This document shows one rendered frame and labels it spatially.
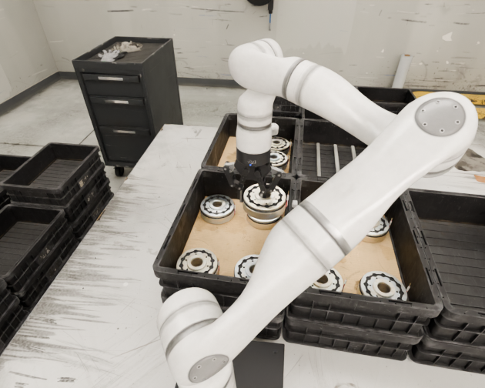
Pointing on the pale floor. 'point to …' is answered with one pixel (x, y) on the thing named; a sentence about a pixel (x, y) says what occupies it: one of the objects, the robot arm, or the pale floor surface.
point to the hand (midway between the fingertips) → (252, 195)
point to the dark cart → (129, 97)
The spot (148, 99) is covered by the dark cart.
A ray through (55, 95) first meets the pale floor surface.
